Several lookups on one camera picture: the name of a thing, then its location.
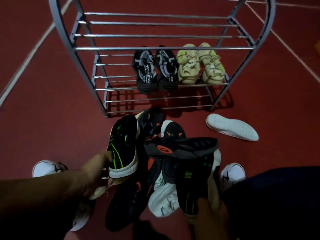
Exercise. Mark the person's left hand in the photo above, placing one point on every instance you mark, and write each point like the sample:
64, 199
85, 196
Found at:
93, 174

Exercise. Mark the person's right hand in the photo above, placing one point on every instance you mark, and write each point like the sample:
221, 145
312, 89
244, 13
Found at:
212, 222

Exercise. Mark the person's right fingers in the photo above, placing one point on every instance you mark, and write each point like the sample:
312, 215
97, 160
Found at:
214, 189

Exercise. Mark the person's left thumb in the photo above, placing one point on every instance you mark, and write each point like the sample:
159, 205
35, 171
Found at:
106, 159

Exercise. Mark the black shoe with green stripes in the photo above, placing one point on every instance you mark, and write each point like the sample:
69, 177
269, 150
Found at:
122, 144

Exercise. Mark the black shoe with green sole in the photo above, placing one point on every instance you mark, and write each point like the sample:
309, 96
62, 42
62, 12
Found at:
191, 187

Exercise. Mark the person's left forearm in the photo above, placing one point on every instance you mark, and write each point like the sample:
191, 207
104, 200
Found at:
40, 192

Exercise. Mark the person's white right shoe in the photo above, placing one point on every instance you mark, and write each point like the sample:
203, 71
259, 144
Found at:
232, 173

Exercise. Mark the person's white shoe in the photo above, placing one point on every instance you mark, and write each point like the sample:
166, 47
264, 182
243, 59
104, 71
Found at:
46, 168
232, 173

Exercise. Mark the black shoe with red mark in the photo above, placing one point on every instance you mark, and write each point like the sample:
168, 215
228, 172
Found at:
127, 202

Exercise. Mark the white sneaker with dark mark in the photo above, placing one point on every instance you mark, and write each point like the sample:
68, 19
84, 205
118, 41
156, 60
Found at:
163, 199

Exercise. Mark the dark shoe with orange logo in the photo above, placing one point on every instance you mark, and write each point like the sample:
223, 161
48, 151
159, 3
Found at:
182, 147

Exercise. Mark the black shoe with orange accents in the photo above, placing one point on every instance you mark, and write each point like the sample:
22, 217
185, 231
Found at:
151, 121
173, 129

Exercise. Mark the person's white left shoe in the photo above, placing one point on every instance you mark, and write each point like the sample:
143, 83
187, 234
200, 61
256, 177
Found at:
46, 168

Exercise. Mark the person's dark trousers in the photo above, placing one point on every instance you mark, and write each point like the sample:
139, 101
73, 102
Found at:
275, 204

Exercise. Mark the plain white shoe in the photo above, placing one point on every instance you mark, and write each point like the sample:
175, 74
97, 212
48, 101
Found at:
231, 127

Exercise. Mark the black shoe with white print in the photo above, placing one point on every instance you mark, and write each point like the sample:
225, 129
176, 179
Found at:
167, 72
145, 74

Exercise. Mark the pale yellow sneaker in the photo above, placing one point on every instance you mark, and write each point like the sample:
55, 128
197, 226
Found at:
212, 69
188, 68

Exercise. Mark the grey metal shoe rack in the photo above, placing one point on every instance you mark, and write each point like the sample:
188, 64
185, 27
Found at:
162, 48

